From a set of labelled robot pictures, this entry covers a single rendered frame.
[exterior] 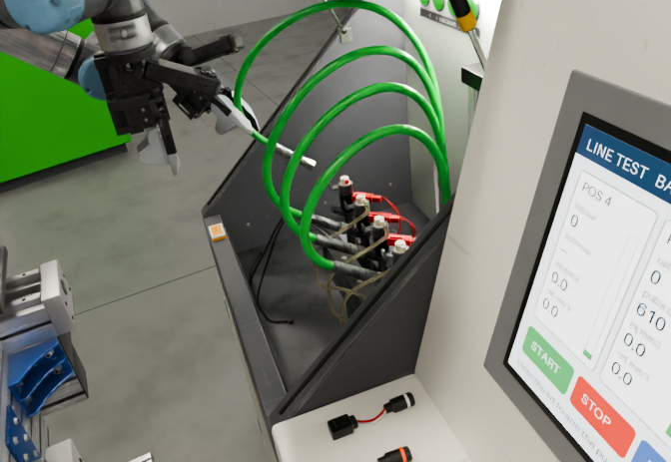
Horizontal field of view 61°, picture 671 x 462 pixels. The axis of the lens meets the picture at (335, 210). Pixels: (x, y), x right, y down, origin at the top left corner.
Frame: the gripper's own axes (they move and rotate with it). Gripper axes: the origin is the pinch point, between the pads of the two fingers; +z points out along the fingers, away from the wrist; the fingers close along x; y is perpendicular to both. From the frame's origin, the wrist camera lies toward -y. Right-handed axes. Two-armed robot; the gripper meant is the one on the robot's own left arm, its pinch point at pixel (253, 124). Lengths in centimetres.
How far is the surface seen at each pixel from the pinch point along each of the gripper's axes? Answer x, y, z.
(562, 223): 45, -38, 36
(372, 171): -37.6, 3.0, 23.4
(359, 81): -31.6, -12.2, 6.0
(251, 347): 23.7, 17.9, 29.0
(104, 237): -145, 183, -47
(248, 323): 18.5, 19.1, 26.1
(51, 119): -206, 201, -140
